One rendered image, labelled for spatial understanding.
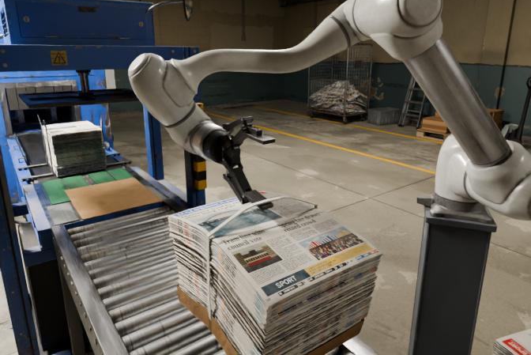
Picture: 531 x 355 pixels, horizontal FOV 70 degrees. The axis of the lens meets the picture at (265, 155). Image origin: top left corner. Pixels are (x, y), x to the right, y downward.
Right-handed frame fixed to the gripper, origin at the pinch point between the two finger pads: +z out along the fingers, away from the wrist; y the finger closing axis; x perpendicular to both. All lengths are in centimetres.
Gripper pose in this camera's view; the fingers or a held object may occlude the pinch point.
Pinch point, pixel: (265, 171)
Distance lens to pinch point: 77.9
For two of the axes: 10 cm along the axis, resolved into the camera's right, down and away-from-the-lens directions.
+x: -8.1, 1.8, -5.6
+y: -0.3, 9.4, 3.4
